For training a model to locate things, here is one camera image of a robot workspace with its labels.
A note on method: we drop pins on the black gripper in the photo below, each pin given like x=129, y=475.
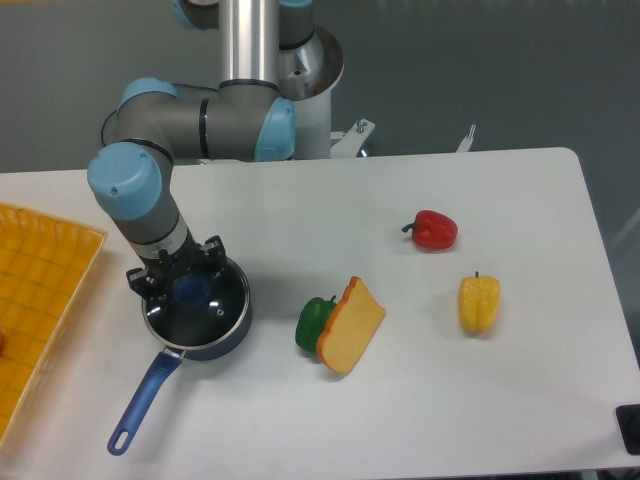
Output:
x=164, y=264

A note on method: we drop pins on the glass lid with blue knob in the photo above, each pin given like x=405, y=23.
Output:
x=198, y=314

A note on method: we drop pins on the blue saucepan with handle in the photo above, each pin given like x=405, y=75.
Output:
x=160, y=369

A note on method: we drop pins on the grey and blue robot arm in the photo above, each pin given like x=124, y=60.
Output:
x=251, y=119

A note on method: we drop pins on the yellow plastic basket tray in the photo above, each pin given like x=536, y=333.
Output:
x=45, y=261

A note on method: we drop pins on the green toy bell pepper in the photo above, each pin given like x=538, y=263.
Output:
x=312, y=321

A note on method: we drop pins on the toy bread slice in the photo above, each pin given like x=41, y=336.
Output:
x=349, y=328

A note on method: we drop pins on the red toy bell pepper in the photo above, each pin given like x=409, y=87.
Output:
x=431, y=230

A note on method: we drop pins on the yellow toy bell pepper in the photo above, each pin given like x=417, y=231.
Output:
x=478, y=303

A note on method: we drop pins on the black device at table edge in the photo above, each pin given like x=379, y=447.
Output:
x=628, y=417

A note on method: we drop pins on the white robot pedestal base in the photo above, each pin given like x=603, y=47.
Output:
x=298, y=126

